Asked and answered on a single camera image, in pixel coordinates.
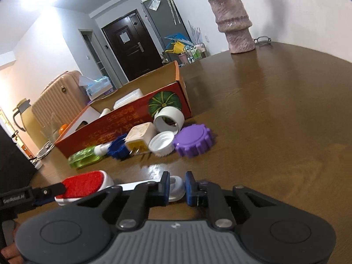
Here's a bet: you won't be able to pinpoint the round white metal disc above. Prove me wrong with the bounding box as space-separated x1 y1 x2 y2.
169 176 185 202

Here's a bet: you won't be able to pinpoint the red white lint brush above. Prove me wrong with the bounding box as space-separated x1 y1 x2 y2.
54 170 163 207

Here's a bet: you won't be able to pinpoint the purple ribbed lid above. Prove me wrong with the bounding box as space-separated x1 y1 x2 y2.
173 124 214 158

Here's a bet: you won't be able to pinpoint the green spray bottle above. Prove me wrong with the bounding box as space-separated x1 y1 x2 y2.
68 142 112 169

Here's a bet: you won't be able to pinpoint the blue ribbed lid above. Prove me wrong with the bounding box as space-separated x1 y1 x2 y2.
107 134 131 161

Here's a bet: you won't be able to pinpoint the white ribbed bottle cap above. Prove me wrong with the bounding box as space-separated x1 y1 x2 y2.
148 131 175 157

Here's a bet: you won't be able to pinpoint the beige cube plug adapter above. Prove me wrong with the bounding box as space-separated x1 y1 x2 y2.
125 122 157 157

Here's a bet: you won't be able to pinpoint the white tape roll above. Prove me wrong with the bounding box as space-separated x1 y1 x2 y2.
153 106 185 135

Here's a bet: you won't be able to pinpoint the small white tube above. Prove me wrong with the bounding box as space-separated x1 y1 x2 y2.
99 108 111 117

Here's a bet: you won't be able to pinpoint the person's left hand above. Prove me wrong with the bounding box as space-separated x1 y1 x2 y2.
1 220 24 264

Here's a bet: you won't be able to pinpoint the black paper bag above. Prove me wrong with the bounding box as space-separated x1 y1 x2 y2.
0 127 37 194

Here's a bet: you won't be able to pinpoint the clear glass cup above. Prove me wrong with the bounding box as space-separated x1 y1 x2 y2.
41 113 61 144

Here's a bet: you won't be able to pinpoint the yellow thermos jug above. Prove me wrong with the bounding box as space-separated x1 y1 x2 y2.
13 98 34 132

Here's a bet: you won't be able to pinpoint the orange fruit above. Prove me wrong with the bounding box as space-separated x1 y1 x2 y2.
59 123 69 135

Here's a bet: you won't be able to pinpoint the pink ribbed suitcase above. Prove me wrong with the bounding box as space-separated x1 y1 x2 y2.
32 70 90 126

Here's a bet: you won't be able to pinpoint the orange cardboard box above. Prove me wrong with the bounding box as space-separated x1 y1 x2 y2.
55 62 192 157

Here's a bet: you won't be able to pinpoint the blue tissue box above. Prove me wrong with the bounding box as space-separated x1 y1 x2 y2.
79 75 113 101

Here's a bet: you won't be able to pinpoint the clear plastic swab container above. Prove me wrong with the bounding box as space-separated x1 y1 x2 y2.
113 89 144 110

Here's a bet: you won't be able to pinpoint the cluttered storage cart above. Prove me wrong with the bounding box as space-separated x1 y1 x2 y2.
162 22 208 66

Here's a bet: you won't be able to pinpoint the black eyeglasses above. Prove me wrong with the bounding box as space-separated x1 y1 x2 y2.
253 36 271 46

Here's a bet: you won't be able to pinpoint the dark brown door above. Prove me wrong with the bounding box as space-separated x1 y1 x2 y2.
102 10 162 81

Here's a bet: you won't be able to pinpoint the pink ceramic vase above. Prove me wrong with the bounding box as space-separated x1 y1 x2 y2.
209 0 255 54

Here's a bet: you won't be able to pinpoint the grey refrigerator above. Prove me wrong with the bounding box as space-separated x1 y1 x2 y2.
141 0 191 61

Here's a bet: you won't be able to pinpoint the white charger with cable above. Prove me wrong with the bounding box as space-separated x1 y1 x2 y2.
29 141 55 170

